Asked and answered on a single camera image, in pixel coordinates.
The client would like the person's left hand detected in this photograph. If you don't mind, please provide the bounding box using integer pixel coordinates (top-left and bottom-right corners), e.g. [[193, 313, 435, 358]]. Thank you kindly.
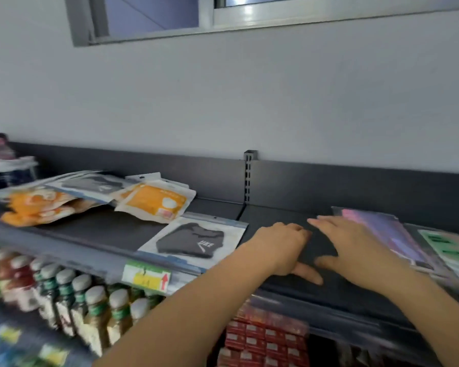
[[249, 222, 324, 286]]

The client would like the person's right hand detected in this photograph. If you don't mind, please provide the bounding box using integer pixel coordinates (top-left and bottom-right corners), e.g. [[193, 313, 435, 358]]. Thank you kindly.
[[307, 216, 401, 292]]

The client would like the person's left forearm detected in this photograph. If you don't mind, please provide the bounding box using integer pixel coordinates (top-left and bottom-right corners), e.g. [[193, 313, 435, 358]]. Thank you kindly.
[[94, 242, 277, 367]]

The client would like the person's right forearm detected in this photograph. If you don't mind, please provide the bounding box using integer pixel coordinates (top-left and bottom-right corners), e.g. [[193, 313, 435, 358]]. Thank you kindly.
[[367, 261, 459, 367]]

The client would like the purple shiny packet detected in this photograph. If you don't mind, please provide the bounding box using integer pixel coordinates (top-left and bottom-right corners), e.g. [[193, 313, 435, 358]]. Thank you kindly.
[[331, 206, 437, 272]]

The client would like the stack of red boxes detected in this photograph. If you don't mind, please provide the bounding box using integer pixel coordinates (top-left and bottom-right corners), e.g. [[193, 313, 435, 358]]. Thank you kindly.
[[217, 301, 311, 367]]

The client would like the dark grey metal shelf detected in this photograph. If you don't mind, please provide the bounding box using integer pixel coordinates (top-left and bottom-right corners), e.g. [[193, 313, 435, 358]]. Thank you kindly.
[[0, 141, 459, 367]]

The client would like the grey slotted shelf upright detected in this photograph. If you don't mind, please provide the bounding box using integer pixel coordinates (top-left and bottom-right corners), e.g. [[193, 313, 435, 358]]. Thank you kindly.
[[243, 150, 259, 205]]

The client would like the green print clear packet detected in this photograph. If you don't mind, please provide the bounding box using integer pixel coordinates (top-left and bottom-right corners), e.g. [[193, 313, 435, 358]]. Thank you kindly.
[[417, 228, 459, 289]]

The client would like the black garment clear packet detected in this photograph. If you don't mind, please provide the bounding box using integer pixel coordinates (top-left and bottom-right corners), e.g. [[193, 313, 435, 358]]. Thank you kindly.
[[137, 213, 249, 270]]

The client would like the yellow and green price label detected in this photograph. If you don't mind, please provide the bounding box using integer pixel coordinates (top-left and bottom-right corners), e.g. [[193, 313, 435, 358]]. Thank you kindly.
[[121, 260, 172, 295]]

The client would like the orange and white packet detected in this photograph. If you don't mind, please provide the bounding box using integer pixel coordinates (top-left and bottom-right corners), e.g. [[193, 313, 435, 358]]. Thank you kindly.
[[114, 179, 197, 225]]

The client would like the row of white-capped bottles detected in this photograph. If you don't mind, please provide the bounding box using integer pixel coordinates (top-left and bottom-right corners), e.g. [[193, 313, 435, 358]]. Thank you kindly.
[[30, 258, 166, 358]]

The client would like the grey garment clear packet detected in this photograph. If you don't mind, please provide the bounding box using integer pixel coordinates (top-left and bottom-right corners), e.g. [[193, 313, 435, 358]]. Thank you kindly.
[[45, 171, 139, 205]]

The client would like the orange snack packet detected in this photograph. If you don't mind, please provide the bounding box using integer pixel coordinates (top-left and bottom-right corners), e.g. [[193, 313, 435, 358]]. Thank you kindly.
[[0, 199, 102, 228], [7, 188, 78, 217]]

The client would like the red sauce bottle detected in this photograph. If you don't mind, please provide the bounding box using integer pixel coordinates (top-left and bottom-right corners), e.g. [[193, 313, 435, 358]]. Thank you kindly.
[[8, 255, 37, 312], [0, 248, 17, 303]]

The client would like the row of blue packets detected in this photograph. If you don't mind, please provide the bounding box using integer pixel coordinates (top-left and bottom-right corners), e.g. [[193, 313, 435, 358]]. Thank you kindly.
[[0, 302, 97, 367]]

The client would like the blue and white packet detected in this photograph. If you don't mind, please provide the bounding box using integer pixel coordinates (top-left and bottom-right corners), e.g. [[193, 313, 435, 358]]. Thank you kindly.
[[0, 156, 39, 192]]

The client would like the grey window frame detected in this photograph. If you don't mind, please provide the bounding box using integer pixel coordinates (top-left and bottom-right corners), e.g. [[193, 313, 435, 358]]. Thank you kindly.
[[64, 0, 459, 48]]

